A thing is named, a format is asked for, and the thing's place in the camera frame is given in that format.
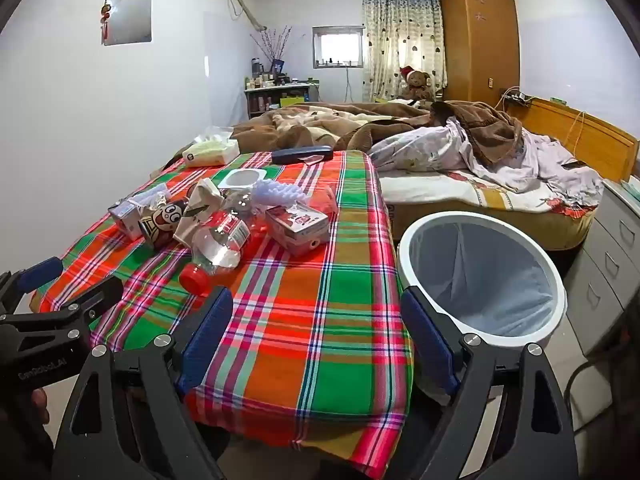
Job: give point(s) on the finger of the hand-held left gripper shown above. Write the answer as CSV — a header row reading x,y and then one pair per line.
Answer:
x,y
75,310
42,269

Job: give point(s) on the clear plastic wrapper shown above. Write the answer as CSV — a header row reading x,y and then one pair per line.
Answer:
x,y
147,194

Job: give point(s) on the wooden wardrobe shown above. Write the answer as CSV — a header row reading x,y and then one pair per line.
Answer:
x,y
475,40

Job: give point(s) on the brown blanket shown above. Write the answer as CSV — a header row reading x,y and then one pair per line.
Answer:
x,y
300,125

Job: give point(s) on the pale floral quilt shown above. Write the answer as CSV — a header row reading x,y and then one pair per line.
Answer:
x,y
425,150

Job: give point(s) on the small window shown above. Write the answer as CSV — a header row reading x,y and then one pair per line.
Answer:
x,y
337,47

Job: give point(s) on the cluttered shelf unit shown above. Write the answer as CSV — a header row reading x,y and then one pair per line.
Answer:
x,y
260,102

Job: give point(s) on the grey drawer cabinet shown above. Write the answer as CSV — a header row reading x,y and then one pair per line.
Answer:
x,y
610,260

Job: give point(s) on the purple milk carton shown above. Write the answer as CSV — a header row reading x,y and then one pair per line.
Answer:
x,y
122,217

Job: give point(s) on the bed with floral sheet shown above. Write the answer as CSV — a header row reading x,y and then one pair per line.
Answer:
x,y
450,190

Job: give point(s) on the grey bin liner bag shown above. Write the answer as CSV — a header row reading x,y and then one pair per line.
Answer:
x,y
480,270

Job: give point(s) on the power strip with chargers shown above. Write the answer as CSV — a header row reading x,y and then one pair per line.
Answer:
x,y
515,96

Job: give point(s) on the brown teddy bear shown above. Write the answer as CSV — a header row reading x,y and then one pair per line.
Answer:
x,y
416,85

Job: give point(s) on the dry branches in vase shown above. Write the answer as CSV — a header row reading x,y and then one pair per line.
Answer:
x,y
272,45

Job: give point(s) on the clear bottle with red cap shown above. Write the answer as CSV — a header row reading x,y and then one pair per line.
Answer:
x,y
215,245

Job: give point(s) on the white ribbed wrapper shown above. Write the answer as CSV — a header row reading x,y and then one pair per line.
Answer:
x,y
280,194

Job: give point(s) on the person's left hand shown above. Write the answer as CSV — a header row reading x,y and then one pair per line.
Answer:
x,y
39,406

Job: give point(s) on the wrapped air conditioner pipe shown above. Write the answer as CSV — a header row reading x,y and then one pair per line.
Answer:
x,y
245,7

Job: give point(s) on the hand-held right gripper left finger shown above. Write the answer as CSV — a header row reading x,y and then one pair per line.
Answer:
x,y
206,330

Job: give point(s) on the green box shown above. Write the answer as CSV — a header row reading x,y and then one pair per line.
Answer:
x,y
292,101

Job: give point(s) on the red hanging ornament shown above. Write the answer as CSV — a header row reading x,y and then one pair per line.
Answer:
x,y
106,25

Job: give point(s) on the patterned curtain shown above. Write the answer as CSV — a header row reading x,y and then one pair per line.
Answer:
x,y
400,35

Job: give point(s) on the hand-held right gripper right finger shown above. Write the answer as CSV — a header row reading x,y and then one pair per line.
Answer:
x,y
427,335

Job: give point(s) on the red cartoon face can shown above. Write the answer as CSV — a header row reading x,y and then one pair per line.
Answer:
x,y
160,222

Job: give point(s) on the dark blue glasses case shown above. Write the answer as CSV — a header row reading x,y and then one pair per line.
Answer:
x,y
300,154

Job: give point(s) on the white round bin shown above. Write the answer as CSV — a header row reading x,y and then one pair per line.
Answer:
x,y
500,342

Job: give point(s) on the plaid tablecloth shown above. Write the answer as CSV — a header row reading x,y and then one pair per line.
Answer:
x,y
300,310

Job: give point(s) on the wooden bed headboard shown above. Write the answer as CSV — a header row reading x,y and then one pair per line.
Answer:
x,y
590,135

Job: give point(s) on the tissue pack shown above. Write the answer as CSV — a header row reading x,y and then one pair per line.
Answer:
x,y
210,152

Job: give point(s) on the pink drink carton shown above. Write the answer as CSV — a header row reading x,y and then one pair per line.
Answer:
x,y
295,230

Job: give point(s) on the square wall mirror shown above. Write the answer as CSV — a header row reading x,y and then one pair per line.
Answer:
x,y
130,17

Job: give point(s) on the crumpled paper wrapper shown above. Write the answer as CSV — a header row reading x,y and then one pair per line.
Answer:
x,y
195,210

